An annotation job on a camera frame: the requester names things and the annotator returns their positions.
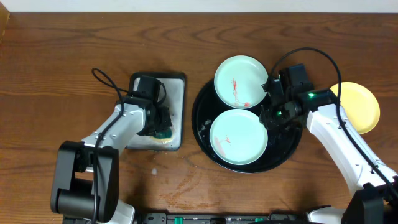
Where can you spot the green scrubbing sponge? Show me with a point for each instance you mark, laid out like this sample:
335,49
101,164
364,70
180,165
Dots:
163,137

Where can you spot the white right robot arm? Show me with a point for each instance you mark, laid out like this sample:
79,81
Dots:
373,185

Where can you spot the mint plate with red stain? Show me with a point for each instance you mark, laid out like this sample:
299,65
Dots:
238,82

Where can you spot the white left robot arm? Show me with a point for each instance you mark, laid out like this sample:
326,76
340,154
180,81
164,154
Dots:
86,180

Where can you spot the black round tray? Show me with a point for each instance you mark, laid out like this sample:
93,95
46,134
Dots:
281,145

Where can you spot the yellow plate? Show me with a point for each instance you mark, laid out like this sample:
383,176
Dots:
361,107

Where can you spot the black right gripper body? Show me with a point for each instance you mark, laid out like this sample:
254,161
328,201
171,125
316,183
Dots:
275,117

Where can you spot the black rectangular soapy tray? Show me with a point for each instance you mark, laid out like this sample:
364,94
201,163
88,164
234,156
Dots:
174,93

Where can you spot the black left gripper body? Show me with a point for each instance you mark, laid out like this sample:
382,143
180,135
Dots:
163,123

